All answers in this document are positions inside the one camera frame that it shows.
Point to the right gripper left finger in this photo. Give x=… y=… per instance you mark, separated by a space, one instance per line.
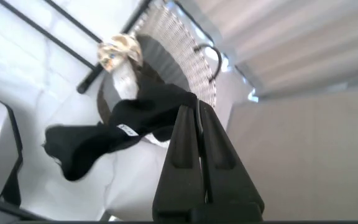
x=179 y=174

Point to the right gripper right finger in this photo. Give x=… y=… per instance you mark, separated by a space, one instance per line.
x=225 y=174

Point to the black garment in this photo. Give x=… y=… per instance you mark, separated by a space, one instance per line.
x=82 y=146

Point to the black clothes rack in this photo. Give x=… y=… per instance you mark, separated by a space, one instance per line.
x=84 y=84

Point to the white laundry basket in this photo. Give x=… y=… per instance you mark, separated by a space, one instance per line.
x=182 y=40

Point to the cream printed garment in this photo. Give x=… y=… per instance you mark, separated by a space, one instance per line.
x=120 y=51

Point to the white curtain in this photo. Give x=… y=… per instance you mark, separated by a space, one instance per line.
x=291 y=37

